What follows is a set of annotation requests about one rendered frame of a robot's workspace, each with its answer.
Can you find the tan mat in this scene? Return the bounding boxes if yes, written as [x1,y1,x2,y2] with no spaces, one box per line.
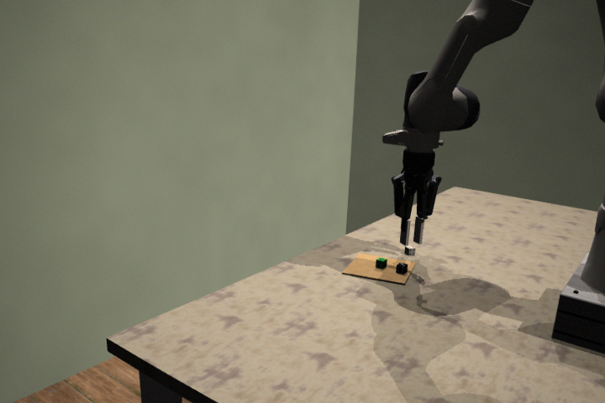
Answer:
[342,254,416,285]

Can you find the black die with white pips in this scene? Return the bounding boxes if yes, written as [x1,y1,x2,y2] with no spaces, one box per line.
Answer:
[396,263,408,275]

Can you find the green die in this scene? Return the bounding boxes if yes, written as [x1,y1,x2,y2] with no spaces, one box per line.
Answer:
[376,258,387,270]

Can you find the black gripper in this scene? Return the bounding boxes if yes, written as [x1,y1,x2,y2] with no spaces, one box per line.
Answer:
[392,149,442,246]

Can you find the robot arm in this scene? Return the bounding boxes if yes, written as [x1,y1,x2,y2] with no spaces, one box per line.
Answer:
[382,0,605,295]

